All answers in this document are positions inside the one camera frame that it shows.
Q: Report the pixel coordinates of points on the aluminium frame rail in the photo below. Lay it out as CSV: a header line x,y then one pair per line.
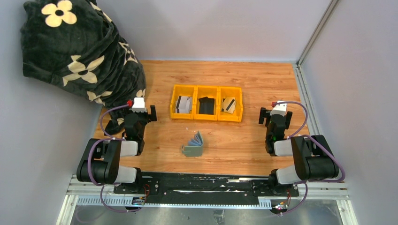
x,y
299,71

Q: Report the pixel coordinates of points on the green card holder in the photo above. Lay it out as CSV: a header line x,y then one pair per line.
x,y
194,147

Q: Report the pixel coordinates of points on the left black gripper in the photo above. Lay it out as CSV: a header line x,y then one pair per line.
x,y
140,114

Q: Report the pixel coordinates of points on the gold card in bin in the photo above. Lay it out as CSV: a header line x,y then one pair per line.
x,y
228,105

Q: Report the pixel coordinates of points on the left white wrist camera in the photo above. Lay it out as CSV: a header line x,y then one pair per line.
x,y
138,105

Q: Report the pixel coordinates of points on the black floral plush blanket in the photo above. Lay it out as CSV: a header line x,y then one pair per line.
x,y
75,46

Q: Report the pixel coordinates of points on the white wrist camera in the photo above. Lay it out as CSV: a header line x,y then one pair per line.
x,y
279,108
138,105

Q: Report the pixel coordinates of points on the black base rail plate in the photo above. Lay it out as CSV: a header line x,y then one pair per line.
x,y
206,189

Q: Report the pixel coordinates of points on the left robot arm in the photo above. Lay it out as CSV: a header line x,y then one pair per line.
x,y
100,162

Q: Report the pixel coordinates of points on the white magnetic stripe card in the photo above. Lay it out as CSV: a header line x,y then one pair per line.
x,y
183,105

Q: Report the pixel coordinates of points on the black card in bin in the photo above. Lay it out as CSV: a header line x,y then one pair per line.
x,y
206,106

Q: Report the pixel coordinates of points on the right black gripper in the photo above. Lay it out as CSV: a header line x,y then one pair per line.
x,y
276,117

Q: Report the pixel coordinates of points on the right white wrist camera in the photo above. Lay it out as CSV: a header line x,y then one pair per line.
x,y
279,108

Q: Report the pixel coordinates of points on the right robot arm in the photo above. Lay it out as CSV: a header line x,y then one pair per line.
x,y
312,156

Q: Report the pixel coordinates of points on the yellow three-compartment bin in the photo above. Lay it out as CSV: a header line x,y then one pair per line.
x,y
195,102

